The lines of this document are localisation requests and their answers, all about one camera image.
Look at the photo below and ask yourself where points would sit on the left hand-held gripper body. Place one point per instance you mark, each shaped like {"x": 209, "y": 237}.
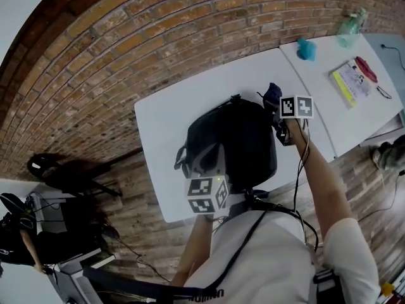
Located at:
{"x": 205, "y": 195}

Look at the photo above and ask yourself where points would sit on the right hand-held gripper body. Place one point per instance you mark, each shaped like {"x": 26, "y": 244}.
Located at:
{"x": 295, "y": 108}

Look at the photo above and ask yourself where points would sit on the dark blue cloth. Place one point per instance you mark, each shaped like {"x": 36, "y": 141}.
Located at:
{"x": 272, "y": 93}

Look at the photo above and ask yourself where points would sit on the black backpack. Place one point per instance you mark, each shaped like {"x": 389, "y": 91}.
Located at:
{"x": 243, "y": 138}

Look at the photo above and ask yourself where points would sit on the person's right forearm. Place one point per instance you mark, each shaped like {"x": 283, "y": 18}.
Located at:
{"x": 322, "y": 176}

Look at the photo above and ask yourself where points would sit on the person's left forearm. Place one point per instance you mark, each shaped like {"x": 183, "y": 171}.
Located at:
{"x": 193, "y": 252}

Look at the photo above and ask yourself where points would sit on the teal crumpled rag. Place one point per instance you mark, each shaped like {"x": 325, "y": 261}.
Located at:
{"x": 307, "y": 50}

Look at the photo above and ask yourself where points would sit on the yellow edged booklet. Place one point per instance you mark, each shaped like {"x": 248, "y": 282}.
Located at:
{"x": 351, "y": 84}

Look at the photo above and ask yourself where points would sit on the red pouch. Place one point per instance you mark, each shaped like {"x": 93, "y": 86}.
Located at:
{"x": 366, "y": 70}

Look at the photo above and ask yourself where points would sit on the green spray bottle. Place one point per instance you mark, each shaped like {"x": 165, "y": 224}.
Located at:
{"x": 348, "y": 30}

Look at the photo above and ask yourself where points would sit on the person's white shirt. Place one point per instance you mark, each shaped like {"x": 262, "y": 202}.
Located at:
{"x": 272, "y": 264}

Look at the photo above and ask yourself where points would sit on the black curved bar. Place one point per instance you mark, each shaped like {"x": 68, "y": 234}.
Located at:
{"x": 126, "y": 285}

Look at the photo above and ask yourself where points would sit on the black folding chair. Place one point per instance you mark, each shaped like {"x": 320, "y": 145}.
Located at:
{"x": 66, "y": 176}

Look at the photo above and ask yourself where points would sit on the black harness buckle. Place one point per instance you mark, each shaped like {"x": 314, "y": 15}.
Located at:
{"x": 329, "y": 283}

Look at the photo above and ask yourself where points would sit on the gray desk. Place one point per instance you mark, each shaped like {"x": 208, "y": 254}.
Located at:
{"x": 50, "y": 214}
{"x": 79, "y": 280}

